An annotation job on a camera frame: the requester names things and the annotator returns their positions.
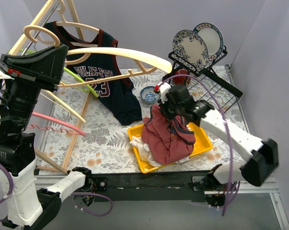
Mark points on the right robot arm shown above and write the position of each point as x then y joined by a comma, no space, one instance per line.
260,158

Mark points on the cream hanger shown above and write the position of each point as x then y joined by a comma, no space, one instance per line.
65,37
54,99
146,62

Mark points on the black wire dish rack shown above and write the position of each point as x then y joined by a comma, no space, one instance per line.
225,93

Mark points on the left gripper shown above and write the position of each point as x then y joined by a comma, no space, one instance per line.
27,75

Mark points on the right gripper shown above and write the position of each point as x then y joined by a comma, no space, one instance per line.
169,111

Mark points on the green rimmed white plate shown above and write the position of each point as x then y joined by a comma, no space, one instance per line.
212,37

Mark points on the wooden clothes rack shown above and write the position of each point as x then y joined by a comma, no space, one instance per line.
42,18

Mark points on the cream hanger front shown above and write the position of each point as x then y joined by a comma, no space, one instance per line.
54,99

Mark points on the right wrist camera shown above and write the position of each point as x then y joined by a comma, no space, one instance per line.
162,89

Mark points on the blue white small bowl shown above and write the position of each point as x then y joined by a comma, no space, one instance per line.
149,96

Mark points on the green hanger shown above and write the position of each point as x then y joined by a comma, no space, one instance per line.
84,88

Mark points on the yellow plastic tray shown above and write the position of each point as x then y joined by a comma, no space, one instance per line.
201,145

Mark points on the white tank top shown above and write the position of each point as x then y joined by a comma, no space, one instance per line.
142,148

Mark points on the floral blue plate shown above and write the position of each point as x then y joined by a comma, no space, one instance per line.
191,49

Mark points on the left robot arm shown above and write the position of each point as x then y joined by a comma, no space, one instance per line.
29,207

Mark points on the red tank top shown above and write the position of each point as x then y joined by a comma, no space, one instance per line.
160,126

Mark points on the red mug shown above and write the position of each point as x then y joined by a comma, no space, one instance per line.
181,79

